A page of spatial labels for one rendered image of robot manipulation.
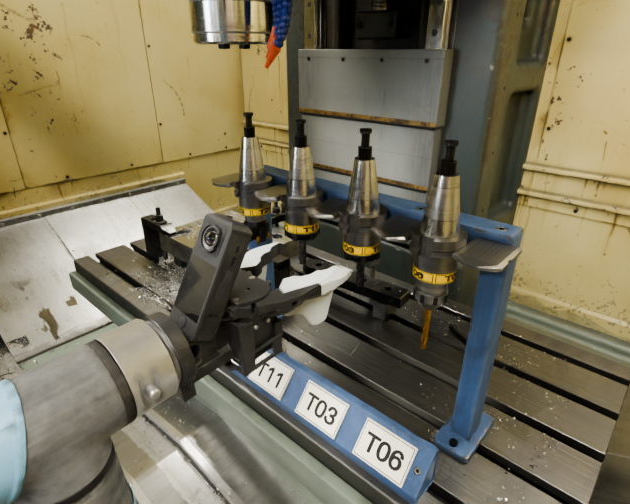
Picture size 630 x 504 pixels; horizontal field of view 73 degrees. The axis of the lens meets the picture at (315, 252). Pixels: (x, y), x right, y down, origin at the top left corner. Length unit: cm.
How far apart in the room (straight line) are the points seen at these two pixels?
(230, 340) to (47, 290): 123
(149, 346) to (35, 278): 130
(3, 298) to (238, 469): 103
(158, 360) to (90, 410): 6
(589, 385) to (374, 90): 84
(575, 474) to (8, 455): 64
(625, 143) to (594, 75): 20
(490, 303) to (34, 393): 46
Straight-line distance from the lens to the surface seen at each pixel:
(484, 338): 59
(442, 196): 48
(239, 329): 41
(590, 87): 144
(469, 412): 66
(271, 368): 73
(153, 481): 85
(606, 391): 89
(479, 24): 115
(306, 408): 68
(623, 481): 95
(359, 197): 54
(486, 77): 114
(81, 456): 38
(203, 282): 39
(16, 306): 160
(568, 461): 74
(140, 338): 38
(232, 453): 85
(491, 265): 47
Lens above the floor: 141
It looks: 25 degrees down
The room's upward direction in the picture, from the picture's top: straight up
